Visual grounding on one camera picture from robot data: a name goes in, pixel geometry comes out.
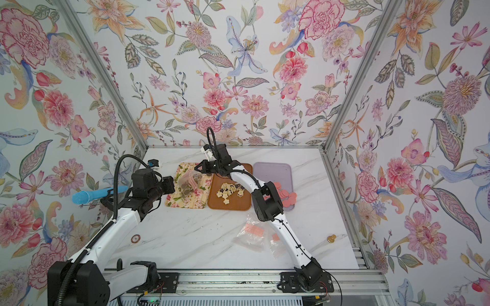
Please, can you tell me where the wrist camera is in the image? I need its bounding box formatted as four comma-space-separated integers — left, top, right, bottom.
201, 144, 216, 161
148, 159, 160, 169

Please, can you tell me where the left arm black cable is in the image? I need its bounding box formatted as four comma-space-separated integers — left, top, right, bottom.
53, 154, 152, 306

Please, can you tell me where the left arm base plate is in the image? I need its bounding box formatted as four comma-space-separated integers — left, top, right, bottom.
127, 272, 180, 294

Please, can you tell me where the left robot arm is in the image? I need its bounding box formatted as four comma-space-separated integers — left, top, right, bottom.
47, 168, 175, 305

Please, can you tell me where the floral pattern tray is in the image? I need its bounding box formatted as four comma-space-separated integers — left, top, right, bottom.
165, 162, 213, 209

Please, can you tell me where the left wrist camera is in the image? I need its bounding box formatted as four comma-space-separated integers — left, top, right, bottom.
148, 159, 160, 169

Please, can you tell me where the small brass knob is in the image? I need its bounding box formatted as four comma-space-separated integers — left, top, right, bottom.
327, 235, 337, 243

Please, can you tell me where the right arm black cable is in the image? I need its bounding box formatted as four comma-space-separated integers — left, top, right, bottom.
205, 126, 343, 306

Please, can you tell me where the bag of pink cookies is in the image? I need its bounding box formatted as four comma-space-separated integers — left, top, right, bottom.
269, 233, 288, 259

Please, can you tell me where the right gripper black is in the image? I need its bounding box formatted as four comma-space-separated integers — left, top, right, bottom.
194, 161, 225, 175

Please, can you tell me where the pile of pink cookies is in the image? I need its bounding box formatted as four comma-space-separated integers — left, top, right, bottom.
274, 182, 297, 210

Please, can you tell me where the blue microphone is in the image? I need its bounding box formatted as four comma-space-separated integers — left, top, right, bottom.
71, 188, 107, 205

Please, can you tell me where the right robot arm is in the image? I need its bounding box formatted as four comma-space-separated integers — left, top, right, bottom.
195, 144, 324, 292

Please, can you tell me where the pile of cream star cookies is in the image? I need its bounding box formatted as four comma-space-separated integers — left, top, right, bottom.
216, 183, 245, 205

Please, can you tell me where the lilac plastic tray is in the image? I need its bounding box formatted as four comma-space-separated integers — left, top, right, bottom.
253, 162, 294, 192

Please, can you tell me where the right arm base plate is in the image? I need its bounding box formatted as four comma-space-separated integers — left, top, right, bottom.
277, 272, 334, 293

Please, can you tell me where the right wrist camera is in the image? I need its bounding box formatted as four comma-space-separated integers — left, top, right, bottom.
201, 144, 216, 161

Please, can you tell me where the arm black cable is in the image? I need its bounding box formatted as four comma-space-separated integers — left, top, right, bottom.
53, 154, 152, 306
205, 126, 343, 306

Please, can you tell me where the brown wooden tray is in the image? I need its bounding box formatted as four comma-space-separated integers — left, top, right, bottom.
207, 175, 252, 211

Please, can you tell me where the bag of cream cookies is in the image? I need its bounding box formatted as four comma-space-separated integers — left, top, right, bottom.
233, 215, 267, 252

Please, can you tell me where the bag of brown cookies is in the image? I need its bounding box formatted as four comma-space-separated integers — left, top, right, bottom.
176, 168, 209, 198

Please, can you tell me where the black microphone stand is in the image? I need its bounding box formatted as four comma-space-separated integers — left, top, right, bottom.
100, 188, 114, 213

